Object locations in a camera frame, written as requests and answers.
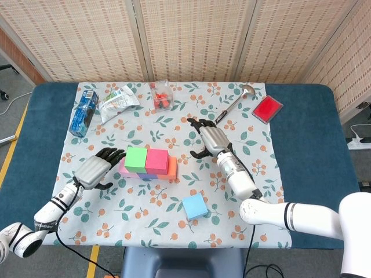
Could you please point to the red ink pad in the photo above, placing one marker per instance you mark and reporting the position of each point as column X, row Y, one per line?
column 267, row 109

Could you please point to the purple foam cube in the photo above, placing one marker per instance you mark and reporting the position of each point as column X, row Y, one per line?
column 147, row 175

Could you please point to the bamboo folding screen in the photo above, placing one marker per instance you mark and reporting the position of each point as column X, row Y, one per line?
column 197, row 37

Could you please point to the pink foam cube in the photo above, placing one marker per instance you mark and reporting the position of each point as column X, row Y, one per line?
column 127, row 172

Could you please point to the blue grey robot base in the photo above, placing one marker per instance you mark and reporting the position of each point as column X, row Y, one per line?
column 182, row 260

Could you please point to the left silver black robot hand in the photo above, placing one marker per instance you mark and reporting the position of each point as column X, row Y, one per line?
column 92, row 171

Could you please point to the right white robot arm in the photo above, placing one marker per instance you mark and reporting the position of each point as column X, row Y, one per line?
column 290, row 214

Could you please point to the blue cookie package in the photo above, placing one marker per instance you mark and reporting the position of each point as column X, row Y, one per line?
column 82, row 114

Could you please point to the clear box with red pieces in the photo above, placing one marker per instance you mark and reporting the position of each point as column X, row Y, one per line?
column 161, row 98

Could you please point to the silver crumpled snack bag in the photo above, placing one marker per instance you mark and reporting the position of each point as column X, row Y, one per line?
column 116, row 102

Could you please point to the light blue foam cube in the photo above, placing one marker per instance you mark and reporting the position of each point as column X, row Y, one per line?
column 194, row 206

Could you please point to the white power strip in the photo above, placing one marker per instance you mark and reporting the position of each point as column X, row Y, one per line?
column 359, row 144

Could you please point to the small orange object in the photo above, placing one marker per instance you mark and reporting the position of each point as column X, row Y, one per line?
column 111, row 276

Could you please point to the green foam cube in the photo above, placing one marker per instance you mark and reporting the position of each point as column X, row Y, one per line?
column 135, row 159

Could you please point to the grey metal bar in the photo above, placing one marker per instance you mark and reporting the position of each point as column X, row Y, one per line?
column 7, row 140

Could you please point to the floral patterned tablecloth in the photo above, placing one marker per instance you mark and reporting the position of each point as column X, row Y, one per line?
column 162, row 228

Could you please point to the dark blue table cover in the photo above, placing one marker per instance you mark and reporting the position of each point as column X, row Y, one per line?
column 307, row 130

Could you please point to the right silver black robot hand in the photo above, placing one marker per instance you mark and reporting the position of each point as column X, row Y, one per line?
column 214, row 140

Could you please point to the black office chair base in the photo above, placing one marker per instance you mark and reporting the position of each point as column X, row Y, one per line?
column 5, row 68

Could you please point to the orange foam cube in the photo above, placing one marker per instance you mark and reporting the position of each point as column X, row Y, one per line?
column 171, row 169

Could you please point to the red foam cube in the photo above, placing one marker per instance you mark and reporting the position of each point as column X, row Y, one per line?
column 156, row 160

